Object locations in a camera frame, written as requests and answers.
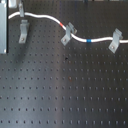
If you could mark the grey clip at top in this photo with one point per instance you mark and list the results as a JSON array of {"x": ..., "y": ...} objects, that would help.
[{"x": 21, "y": 8}]

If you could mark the grey metal block left edge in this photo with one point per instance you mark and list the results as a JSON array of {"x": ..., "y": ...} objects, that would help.
[{"x": 3, "y": 26}]

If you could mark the grey cable clip middle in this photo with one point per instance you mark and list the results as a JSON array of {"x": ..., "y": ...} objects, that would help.
[{"x": 70, "y": 29}]

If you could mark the grey cable clip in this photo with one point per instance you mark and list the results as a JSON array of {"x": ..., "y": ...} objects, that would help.
[
  {"x": 24, "y": 26},
  {"x": 117, "y": 36},
  {"x": 70, "y": 29}
]

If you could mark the grey cable clip left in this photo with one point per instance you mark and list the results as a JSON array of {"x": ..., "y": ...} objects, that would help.
[{"x": 24, "y": 26}]

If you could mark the grey cable clip right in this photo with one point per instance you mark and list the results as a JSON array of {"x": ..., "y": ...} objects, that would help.
[{"x": 117, "y": 36}]

